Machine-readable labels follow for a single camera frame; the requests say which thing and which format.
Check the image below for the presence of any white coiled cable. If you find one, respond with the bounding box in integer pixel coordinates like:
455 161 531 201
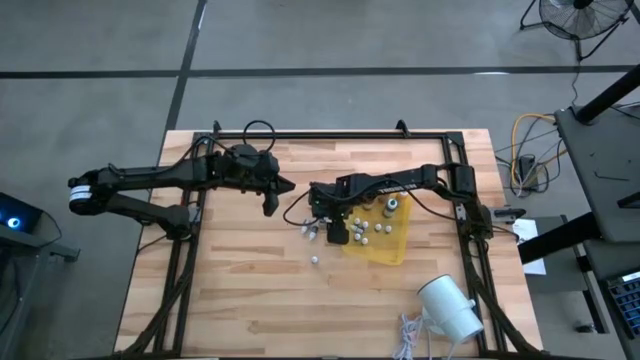
392 312 436 360

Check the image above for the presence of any black aluminium table frame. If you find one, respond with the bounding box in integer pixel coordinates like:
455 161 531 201
114 128 541 360

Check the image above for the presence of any yellow cable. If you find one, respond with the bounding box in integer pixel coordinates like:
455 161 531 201
509 112 557 176

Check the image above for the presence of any black pole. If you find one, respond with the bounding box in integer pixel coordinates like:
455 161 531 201
574 63 640 125

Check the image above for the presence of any white cylindrical lamp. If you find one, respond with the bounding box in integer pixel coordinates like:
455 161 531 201
416 273 485 346

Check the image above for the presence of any keyboard with coloured keys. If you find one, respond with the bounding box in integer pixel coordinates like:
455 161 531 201
604 269 640 339

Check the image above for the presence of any grey cart top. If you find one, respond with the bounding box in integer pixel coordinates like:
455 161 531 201
553 102 640 244

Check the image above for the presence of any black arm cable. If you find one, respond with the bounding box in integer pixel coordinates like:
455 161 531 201
189 119 277 166
282 188 321 227

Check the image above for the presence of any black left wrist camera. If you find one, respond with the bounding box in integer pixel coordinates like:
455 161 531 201
262 188 280 218

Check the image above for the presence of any black floor fan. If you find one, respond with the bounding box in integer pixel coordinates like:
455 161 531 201
518 0 635 62

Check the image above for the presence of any yellow translucent plastic bin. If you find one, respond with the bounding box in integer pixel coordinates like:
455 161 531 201
342 192 416 266

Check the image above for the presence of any white paper sheet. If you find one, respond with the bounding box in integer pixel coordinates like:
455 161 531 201
512 218 548 277

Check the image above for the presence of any dark metal stand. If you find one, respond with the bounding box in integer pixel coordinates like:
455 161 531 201
0 224 81 360

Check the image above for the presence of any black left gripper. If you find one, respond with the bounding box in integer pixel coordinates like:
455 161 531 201
239 149 297 195

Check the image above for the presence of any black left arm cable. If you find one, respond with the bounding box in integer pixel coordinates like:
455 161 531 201
189 119 277 166

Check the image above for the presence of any computer with blue light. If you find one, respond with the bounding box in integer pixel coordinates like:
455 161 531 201
0 192 44 234

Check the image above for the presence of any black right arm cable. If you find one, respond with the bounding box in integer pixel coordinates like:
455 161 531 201
282 188 321 227

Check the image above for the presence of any black power adapter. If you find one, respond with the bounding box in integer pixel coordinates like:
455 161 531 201
517 154 540 191

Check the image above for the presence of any black cart beam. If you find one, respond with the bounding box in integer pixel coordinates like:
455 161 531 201
517 212 601 265

